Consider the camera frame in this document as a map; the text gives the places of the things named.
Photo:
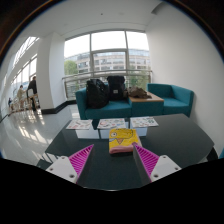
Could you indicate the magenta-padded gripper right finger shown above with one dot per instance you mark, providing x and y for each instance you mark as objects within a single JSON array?
[{"x": 148, "y": 160}]

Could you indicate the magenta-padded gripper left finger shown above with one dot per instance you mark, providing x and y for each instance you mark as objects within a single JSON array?
[{"x": 80, "y": 160}]

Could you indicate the orange yellow pink printed towel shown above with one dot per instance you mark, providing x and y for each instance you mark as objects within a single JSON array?
[{"x": 123, "y": 138}]

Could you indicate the white sticker sheet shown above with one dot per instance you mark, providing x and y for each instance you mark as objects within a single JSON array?
[
  {"x": 79, "y": 124},
  {"x": 111, "y": 123},
  {"x": 144, "y": 122}
]

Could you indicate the teal sectional sofa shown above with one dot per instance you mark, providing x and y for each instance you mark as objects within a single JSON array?
[{"x": 115, "y": 110}]

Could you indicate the brown crumpled jacket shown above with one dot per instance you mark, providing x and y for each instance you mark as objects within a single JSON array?
[{"x": 138, "y": 92}]

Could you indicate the large black backpack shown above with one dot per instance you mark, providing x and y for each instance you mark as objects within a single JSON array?
[{"x": 97, "y": 93}]

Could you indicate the black backpack with label patch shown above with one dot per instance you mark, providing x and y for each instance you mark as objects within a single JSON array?
[{"x": 116, "y": 88}]

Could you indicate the group of white chairs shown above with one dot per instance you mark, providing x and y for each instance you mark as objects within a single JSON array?
[{"x": 30, "y": 93}]

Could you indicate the person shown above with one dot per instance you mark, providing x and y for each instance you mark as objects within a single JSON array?
[
  {"x": 9, "y": 102},
  {"x": 32, "y": 86},
  {"x": 21, "y": 94}
]

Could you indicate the metal window railing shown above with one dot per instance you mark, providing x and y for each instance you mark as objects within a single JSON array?
[{"x": 100, "y": 72}]

